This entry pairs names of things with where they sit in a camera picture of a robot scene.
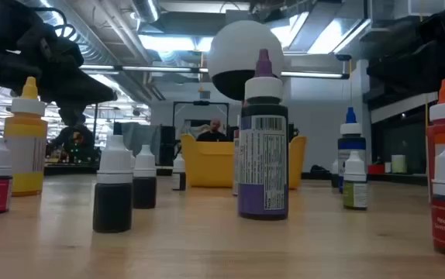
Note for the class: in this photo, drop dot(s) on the person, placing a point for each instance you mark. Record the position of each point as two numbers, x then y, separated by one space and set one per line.
67 139
212 135

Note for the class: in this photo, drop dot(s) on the large yellow food coloring bottle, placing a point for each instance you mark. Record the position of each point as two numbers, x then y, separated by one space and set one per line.
25 131

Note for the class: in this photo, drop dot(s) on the small white-capped dropper bottle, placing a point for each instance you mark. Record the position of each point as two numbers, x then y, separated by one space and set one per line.
335 170
179 164

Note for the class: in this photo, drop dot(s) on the black box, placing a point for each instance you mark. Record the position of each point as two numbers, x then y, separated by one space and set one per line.
167 143

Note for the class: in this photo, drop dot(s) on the green and white cup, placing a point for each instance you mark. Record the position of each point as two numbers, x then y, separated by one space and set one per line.
399 164

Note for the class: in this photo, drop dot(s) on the yellow plastic basket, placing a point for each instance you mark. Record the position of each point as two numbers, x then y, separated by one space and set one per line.
207 166

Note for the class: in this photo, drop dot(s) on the black frame stand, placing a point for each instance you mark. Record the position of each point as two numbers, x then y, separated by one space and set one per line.
201 103

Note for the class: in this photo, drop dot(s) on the small dropper bottle green label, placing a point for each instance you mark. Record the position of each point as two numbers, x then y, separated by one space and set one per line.
355 195

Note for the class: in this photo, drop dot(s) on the black bag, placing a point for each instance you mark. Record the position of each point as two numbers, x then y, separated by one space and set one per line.
318 169

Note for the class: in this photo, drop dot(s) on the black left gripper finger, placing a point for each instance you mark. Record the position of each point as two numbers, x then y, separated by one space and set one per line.
75 91
72 116

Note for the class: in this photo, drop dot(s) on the grey panel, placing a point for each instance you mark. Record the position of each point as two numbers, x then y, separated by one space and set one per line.
145 133

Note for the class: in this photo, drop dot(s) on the black monitor on stand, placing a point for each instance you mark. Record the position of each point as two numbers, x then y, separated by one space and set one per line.
293 129

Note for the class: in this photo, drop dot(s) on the red container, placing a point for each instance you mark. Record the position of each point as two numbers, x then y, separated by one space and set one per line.
376 169

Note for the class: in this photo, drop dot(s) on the large blue food coloring bottle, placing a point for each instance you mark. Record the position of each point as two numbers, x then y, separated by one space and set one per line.
351 143

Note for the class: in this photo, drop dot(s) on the small white cup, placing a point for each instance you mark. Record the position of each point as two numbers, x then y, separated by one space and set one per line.
387 167

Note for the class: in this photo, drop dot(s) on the small dark dropper bottle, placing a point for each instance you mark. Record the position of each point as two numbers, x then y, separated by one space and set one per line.
112 205
144 191

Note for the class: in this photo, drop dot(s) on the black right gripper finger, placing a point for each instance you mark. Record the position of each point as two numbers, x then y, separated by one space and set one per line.
404 71

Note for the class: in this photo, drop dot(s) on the long ceiling light tube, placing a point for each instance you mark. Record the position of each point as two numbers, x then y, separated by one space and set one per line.
160 69

